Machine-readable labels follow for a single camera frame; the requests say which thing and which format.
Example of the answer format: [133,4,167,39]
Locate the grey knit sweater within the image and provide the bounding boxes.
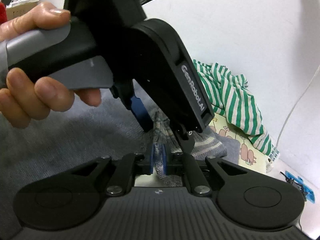
[0,80,241,240]

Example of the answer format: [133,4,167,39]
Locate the person left hand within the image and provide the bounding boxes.
[0,2,102,129]

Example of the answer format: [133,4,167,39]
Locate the yellow baby blanket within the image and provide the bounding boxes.
[209,114,267,174]

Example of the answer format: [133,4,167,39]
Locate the green white striped garment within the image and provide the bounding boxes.
[193,59,273,155]

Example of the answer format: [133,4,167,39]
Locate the blue plastic object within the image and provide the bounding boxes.
[282,171,315,204]

